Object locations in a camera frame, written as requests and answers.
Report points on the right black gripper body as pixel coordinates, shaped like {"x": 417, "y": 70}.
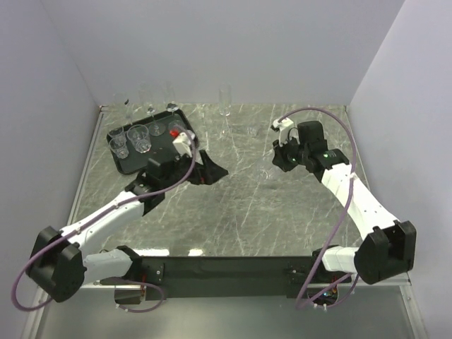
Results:
{"x": 301, "y": 152}

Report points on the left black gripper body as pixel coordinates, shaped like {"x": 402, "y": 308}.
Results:
{"x": 181, "y": 169}

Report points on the clear ribbed tumbler glass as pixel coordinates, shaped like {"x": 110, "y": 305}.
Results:
{"x": 140, "y": 138}

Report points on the small clear shot glass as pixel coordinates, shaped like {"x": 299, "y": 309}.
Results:
{"x": 119, "y": 148}

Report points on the small clear tumbler glass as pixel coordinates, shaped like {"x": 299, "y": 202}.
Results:
{"x": 117, "y": 134}

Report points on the clear stemmed wine glass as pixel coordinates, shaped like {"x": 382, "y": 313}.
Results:
{"x": 127, "y": 108}

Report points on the round clear stemless glass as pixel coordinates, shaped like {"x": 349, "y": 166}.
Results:
{"x": 175, "y": 124}

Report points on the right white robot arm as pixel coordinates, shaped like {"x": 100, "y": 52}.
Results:
{"x": 388, "y": 245}

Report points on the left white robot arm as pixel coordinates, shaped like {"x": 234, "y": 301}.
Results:
{"x": 64, "y": 260}

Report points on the black plastic tray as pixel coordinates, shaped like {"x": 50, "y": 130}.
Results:
{"x": 137, "y": 161}

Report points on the tiny clear shot glass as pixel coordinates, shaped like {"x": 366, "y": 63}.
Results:
{"x": 252, "y": 131}

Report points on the tall clear cylinder glass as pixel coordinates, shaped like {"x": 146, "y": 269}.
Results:
{"x": 225, "y": 99}

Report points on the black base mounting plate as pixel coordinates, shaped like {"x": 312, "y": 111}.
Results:
{"x": 222, "y": 276}

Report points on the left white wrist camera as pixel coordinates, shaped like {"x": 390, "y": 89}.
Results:
{"x": 182, "y": 143}

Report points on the aluminium frame rail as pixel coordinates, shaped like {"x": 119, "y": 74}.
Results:
{"x": 32, "y": 322}

